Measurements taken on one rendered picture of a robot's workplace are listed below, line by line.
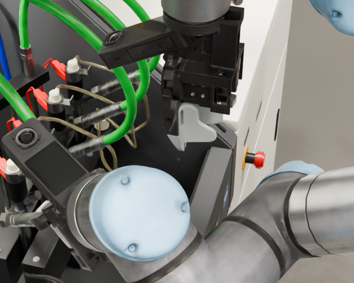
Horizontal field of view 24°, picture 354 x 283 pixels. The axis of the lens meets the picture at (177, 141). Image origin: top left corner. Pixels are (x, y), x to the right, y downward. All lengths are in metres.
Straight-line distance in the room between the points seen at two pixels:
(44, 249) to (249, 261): 0.61
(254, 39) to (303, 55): 1.63
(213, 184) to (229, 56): 0.52
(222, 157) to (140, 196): 0.80
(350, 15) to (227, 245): 0.23
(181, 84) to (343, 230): 0.31
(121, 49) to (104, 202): 0.32
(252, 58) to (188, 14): 0.77
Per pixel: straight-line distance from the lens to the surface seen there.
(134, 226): 0.64
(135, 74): 1.31
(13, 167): 1.18
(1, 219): 1.10
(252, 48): 1.64
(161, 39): 0.91
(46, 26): 1.41
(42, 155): 0.84
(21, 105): 0.91
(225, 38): 0.89
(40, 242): 1.28
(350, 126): 2.99
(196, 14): 0.86
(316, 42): 3.37
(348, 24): 0.74
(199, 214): 1.35
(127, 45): 0.93
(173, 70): 0.91
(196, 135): 0.98
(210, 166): 1.42
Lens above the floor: 1.95
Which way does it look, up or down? 43 degrees down
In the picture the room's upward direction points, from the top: straight up
